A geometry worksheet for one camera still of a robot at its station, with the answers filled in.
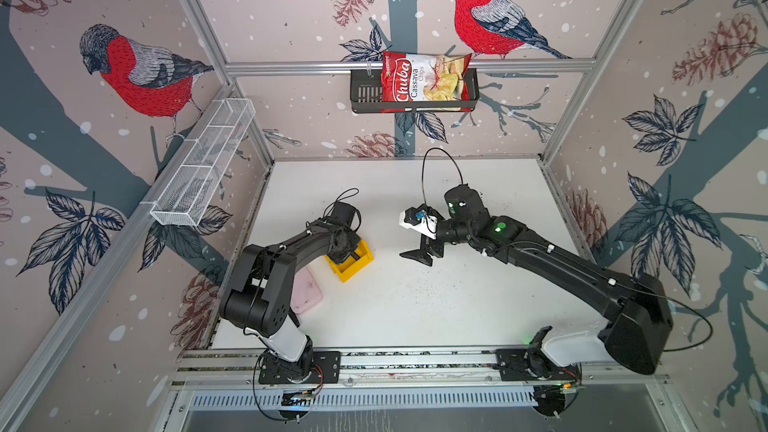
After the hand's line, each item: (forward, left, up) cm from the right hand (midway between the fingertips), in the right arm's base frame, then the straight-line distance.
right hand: (401, 237), depth 74 cm
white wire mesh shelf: (+1, +53, +12) cm, 54 cm away
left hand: (+7, +16, -17) cm, 24 cm away
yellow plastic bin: (0, +16, -17) cm, 23 cm away
